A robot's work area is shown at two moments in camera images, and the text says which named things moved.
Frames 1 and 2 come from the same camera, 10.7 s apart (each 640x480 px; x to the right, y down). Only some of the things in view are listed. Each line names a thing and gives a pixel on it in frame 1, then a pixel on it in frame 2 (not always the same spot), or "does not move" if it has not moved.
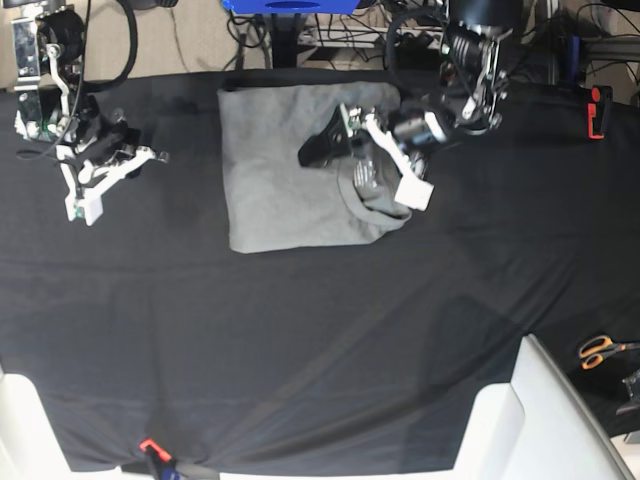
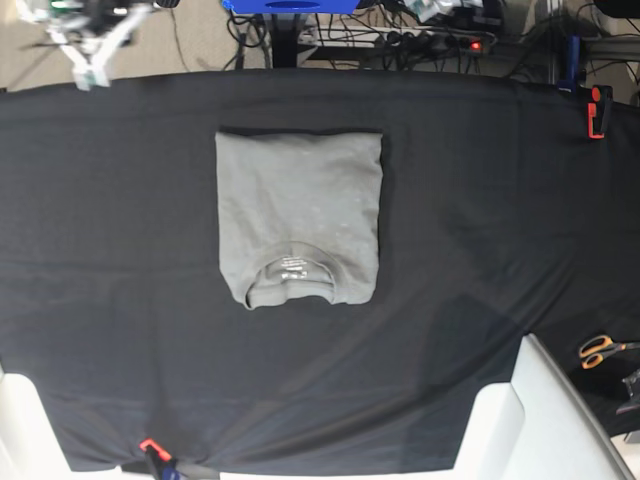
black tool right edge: (633, 385) does not move
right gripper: (409, 137) -> (425, 9)
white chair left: (30, 448) does not move
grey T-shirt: (274, 202) -> (299, 215)
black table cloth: (145, 325) does not move
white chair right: (535, 428) does not move
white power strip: (372, 37) does not move
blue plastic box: (291, 6) does not move
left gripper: (95, 160) -> (88, 32)
